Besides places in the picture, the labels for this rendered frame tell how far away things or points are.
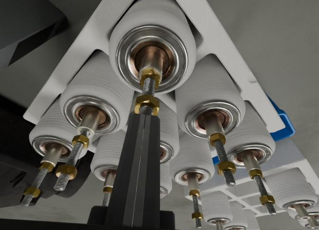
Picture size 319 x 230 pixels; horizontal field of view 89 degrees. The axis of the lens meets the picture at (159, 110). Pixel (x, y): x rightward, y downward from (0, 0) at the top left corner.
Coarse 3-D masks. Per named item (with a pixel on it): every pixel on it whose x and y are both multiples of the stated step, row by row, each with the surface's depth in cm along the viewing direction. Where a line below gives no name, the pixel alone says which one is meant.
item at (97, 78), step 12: (96, 60) 25; (108, 60) 26; (84, 72) 23; (96, 72) 22; (108, 72) 23; (72, 84) 21; (84, 84) 20; (96, 84) 21; (108, 84) 22; (120, 84) 23; (60, 96) 22; (72, 96) 21; (108, 96) 21; (120, 96) 22; (132, 96) 27; (60, 108) 22; (120, 108) 22; (120, 120) 23
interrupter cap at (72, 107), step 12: (84, 96) 20; (96, 96) 20; (72, 108) 22; (84, 108) 22; (96, 108) 22; (108, 108) 21; (72, 120) 23; (108, 120) 23; (96, 132) 25; (108, 132) 24
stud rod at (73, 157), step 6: (84, 132) 20; (78, 144) 19; (72, 150) 18; (78, 150) 18; (72, 156) 18; (78, 156) 18; (66, 162) 17; (72, 162) 17; (60, 174) 16; (66, 174) 16; (60, 180) 16; (66, 180) 16; (54, 186) 15; (60, 186) 15
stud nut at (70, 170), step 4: (64, 164) 16; (68, 164) 16; (60, 168) 16; (64, 168) 16; (68, 168) 16; (72, 168) 16; (56, 172) 16; (60, 172) 16; (64, 172) 16; (68, 172) 16; (72, 172) 16; (76, 172) 17; (72, 176) 16
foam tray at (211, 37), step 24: (120, 0) 20; (192, 0) 19; (96, 24) 21; (192, 24) 30; (216, 24) 21; (72, 48) 24; (96, 48) 24; (216, 48) 23; (72, 72) 26; (240, 72) 26; (48, 96) 30; (168, 96) 29; (264, 96) 29; (264, 120) 33; (96, 144) 41
